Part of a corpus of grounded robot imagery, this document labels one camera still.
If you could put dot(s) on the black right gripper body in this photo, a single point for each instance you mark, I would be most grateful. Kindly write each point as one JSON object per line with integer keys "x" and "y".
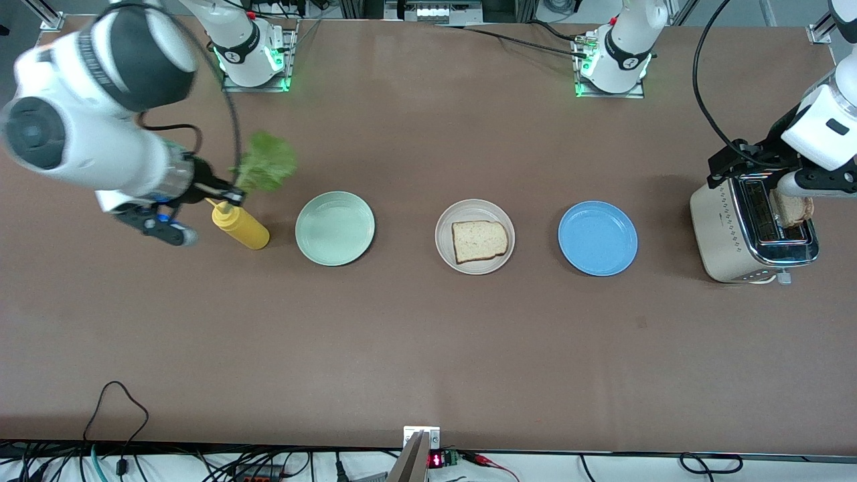
{"x": 201, "y": 181}

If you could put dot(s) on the yellow squeeze bottle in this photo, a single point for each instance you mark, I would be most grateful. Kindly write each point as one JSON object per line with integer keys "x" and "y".
{"x": 248, "y": 234}

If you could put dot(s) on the green lettuce leaf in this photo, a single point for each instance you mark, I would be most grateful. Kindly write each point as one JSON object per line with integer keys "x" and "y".
{"x": 268, "y": 161}

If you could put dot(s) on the toasted bread slice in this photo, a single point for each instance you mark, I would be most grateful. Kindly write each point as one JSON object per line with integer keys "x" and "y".
{"x": 793, "y": 211}

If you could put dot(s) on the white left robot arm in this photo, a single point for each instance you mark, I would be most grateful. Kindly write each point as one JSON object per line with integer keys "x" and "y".
{"x": 823, "y": 127}

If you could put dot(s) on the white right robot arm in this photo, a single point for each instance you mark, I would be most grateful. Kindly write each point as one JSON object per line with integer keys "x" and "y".
{"x": 87, "y": 147}

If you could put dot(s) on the mint green plate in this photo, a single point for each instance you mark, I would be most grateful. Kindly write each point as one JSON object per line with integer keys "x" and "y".
{"x": 335, "y": 227}

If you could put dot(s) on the blue plate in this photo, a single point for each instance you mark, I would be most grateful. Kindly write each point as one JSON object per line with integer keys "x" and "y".
{"x": 598, "y": 238}

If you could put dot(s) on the beige plate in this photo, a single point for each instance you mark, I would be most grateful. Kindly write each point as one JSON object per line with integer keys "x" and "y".
{"x": 475, "y": 207}

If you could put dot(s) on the beige toaster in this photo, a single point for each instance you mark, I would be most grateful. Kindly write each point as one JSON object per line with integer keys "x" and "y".
{"x": 720, "y": 234}

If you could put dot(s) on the brown bread slice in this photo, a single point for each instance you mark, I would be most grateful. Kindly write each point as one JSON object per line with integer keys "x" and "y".
{"x": 479, "y": 241}

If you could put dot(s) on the grey background control box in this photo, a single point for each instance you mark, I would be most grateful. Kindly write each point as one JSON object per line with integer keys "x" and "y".
{"x": 432, "y": 12}

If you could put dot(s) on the red LED display module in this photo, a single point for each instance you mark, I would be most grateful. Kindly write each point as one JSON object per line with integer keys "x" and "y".
{"x": 436, "y": 460}

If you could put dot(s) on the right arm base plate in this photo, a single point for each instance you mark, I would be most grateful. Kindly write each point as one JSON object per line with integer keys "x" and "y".
{"x": 254, "y": 88}

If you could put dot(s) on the aluminium corner post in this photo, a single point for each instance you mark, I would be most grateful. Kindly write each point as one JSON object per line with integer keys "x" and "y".
{"x": 820, "y": 32}
{"x": 50, "y": 20}

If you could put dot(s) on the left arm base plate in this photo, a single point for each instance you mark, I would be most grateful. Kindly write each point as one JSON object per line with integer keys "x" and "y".
{"x": 609, "y": 95}

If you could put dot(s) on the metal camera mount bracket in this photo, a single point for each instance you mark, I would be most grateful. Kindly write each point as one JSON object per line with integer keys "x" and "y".
{"x": 410, "y": 432}

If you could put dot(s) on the aluminium camera mount post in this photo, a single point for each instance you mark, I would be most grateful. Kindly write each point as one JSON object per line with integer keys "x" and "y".
{"x": 410, "y": 465}

